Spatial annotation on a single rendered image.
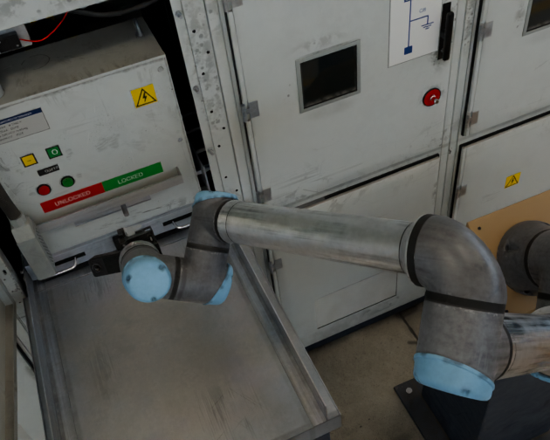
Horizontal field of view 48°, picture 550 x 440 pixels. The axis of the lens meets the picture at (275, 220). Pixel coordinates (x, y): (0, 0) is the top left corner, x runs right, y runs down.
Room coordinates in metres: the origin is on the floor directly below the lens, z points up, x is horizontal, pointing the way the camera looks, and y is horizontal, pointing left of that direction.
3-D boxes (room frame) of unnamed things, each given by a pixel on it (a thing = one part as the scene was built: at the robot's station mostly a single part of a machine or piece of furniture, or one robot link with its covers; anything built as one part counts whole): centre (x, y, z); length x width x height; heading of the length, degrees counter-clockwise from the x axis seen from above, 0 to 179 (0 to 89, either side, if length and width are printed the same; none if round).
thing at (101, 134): (1.23, 0.43, 1.15); 0.48 x 0.01 x 0.48; 107
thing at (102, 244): (1.24, 0.43, 0.89); 0.54 x 0.05 x 0.06; 107
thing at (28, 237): (1.10, 0.61, 1.04); 0.08 x 0.05 x 0.17; 17
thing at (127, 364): (0.86, 0.32, 0.82); 0.68 x 0.62 x 0.06; 17
